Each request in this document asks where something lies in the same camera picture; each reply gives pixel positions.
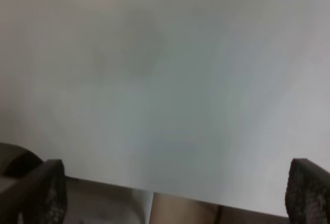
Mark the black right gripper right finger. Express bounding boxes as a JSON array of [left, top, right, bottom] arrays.
[[285, 158, 329, 223]]

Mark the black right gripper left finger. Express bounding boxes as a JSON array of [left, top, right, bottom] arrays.
[[1, 159, 68, 223]]

